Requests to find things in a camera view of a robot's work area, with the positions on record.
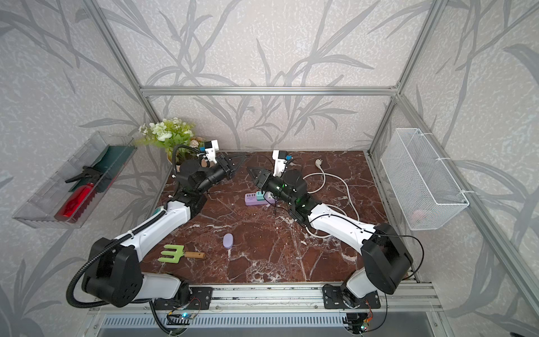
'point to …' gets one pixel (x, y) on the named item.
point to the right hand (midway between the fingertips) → (248, 168)
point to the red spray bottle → (80, 199)
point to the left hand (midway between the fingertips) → (247, 157)
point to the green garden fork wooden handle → (179, 254)
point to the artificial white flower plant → (169, 134)
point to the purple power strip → (250, 199)
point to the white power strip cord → (318, 163)
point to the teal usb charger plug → (260, 196)
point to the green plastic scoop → (109, 164)
